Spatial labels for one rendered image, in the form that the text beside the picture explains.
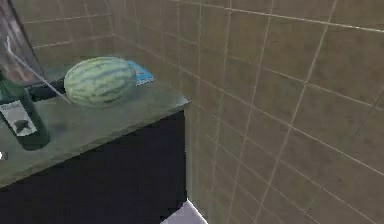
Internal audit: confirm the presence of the green striped watermelon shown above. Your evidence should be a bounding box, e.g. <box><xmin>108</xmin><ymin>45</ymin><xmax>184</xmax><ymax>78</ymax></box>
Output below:
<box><xmin>63</xmin><ymin>56</ymin><xmax>138</xmax><ymax>108</ymax></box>

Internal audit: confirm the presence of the black cabinet with green worktop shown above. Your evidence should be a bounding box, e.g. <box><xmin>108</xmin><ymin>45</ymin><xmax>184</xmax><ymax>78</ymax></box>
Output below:
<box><xmin>0</xmin><ymin>61</ymin><xmax>191</xmax><ymax>224</ymax></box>

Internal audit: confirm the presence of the dark green wine bottle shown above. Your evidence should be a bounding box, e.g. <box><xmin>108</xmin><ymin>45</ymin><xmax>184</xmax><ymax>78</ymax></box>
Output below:
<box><xmin>0</xmin><ymin>69</ymin><xmax>52</xmax><ymax>152</ymax></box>

